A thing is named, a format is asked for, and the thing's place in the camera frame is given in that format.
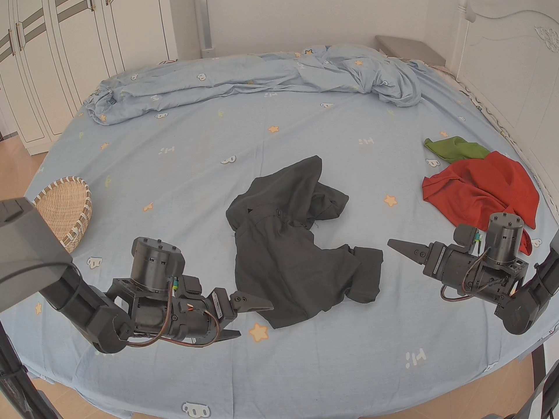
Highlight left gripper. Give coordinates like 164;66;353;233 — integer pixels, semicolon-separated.
130;288;275;347

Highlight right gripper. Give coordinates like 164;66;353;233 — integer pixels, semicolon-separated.
388;239;486;298

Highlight black shirt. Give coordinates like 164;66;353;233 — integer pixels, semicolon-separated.
225;155;384;330

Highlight red garment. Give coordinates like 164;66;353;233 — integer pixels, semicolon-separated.
422;152;541;256

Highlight green garment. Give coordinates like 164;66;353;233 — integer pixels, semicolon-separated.
424;136;492;164

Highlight bed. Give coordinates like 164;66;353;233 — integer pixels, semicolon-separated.
0;0;559;419

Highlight round woven basket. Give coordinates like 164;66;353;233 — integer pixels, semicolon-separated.
26;176;93;254

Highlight grey bedside table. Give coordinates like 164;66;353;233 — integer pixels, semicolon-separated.
376;35;447;68

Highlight pale blue quilt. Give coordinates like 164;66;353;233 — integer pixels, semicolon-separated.
85;44;423;126

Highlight white wardrobe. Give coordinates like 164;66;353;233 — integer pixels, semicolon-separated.
0;0;179;156

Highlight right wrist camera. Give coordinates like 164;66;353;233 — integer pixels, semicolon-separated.
453;224;480;254

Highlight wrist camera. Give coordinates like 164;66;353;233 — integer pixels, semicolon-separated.
174;274;204;299
453;224;480;254

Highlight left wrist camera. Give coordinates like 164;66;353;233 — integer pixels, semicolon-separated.
174;274;204;299

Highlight grey vertical wall duct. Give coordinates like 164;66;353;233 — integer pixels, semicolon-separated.
192;0;215;59

